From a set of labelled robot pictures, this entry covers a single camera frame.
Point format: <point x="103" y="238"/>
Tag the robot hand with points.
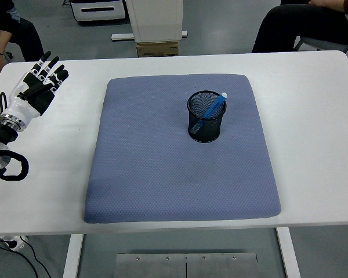
<point x="34" y="98"/>

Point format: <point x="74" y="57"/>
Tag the blue marker with white tip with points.
<point x="217" y="103"/>

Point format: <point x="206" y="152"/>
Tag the black mesh pen holder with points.
<point x="206" y="134"/>

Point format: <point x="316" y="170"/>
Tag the white and grey chair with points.
<point x="322" y="43"/>

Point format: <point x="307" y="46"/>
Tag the seated person with brown sleeve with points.
<point x="293" y="26"/>

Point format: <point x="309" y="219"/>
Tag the person in dark clothes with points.
<point x="23" y="34"/>

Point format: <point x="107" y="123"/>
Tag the white base bar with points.
<point x="121" y="36"/>

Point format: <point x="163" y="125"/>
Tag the white device with dark slot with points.
<point x="98" y="11"/>

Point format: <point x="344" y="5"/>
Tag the cardboard box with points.
<point x="156" y="49"/>

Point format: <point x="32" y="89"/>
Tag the white upright cabinet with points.
<point x="156" y="20"/>

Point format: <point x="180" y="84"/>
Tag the white power strip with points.
<point x="16" y="244"/>

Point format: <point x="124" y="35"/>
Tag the blue-grey textured mat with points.
<point x="162" y="173"/>

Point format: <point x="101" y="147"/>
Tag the white table leg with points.
<point x="72" y="257"/>
<point x="288" y="255"/>

